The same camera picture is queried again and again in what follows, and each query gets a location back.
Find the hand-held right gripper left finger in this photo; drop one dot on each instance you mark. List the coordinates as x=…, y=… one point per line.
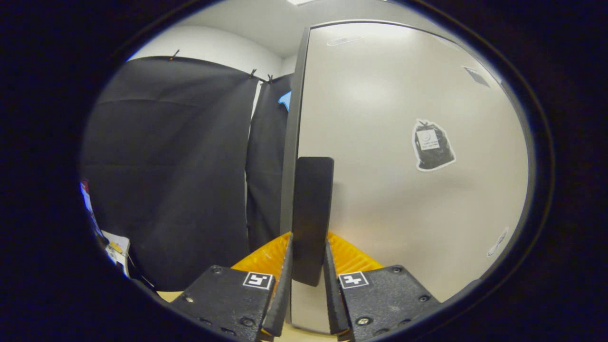
x=280, y=308

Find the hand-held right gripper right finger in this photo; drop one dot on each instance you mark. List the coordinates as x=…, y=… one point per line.
x=335, y=304

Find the light grey cabinet door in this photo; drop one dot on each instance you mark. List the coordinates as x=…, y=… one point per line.
x=403, y=213

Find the black backdrop cloth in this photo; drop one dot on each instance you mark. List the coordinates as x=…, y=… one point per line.
x=166, y=166

